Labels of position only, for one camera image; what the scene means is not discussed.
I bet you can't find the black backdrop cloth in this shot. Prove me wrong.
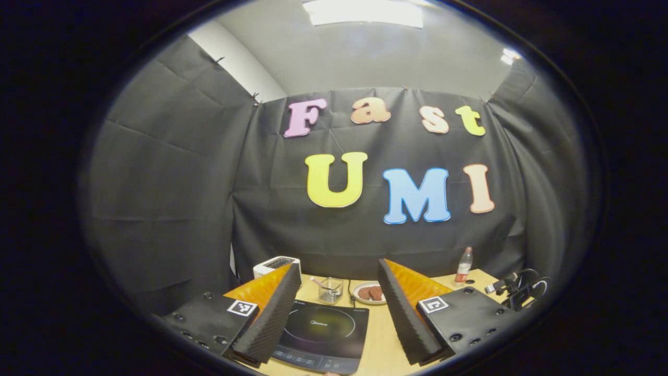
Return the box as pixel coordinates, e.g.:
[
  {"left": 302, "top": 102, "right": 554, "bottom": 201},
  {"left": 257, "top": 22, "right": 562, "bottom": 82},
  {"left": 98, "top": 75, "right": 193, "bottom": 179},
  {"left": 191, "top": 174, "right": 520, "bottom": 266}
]
[{"left": 78, "top": 34, "right": 590, "bottom": 314}]

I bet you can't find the clear bottle with red label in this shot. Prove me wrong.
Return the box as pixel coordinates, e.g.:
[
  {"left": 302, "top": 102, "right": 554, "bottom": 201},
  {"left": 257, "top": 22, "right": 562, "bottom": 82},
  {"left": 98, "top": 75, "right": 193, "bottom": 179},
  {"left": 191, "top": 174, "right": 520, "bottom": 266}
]
[{"left": 454, "top": 246, "right": 473, "bottom": 285}]

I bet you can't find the white round plate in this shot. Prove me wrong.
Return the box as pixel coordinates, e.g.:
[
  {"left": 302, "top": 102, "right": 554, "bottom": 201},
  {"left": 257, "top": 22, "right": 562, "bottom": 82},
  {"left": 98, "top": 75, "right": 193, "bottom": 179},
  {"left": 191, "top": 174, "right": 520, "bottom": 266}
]
[{"left": 352, "top": 281, "right": 387, "bottom": 306}]

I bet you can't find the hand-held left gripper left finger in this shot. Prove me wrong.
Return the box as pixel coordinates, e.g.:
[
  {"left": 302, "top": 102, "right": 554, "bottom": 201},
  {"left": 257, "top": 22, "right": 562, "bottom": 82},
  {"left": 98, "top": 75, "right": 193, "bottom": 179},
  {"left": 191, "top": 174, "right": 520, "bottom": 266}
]
[{"left": 162, "top": 263, "right": 302, "bottom": 366}]

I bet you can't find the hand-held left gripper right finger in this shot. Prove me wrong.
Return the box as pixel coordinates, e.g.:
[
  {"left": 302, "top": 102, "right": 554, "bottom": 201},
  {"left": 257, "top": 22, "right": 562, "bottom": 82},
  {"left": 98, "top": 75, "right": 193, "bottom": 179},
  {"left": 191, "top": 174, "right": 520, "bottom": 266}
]
[{"left": 378, "top": 258, "right": 522, "bottom": 366}]

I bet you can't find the large ceiling light panel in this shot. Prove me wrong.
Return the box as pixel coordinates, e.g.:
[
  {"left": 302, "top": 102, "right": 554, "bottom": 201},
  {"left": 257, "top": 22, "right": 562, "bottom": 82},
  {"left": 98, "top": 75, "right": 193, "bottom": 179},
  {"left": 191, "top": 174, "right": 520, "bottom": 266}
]
[{"left": 303, "top": 0, "right": 424, "bottom": 28}]

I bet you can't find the metal wire basket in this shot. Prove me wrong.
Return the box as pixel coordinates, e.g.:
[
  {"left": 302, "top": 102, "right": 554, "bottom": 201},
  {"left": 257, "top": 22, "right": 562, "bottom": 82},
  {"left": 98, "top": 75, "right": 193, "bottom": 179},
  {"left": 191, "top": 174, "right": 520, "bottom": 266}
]
[{"left": 318, "top": 277, "right": 344, "bottom": 305}]

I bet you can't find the black induction cooktop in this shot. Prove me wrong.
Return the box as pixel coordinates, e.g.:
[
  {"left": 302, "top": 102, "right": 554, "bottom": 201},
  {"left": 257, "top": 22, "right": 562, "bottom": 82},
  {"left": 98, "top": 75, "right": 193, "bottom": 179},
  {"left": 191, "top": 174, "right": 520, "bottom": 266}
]
[{"left": 271, "top": 299, "right": 370, "bottom": 374}]

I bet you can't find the black clamp with cables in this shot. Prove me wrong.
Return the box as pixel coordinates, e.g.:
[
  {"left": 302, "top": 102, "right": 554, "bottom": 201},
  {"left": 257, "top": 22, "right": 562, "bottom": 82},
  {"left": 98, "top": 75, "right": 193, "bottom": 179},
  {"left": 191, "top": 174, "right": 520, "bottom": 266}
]
[{"left": 484, "top": 268, "right": 551, "bottom": 312}]

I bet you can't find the white toaster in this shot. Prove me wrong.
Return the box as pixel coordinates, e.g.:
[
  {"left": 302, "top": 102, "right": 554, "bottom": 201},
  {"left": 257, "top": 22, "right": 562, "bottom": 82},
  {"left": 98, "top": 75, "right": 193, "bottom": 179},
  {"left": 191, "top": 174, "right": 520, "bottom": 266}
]
[{"left": 253, "top": 256, "right": 302, "bottom": 280}]

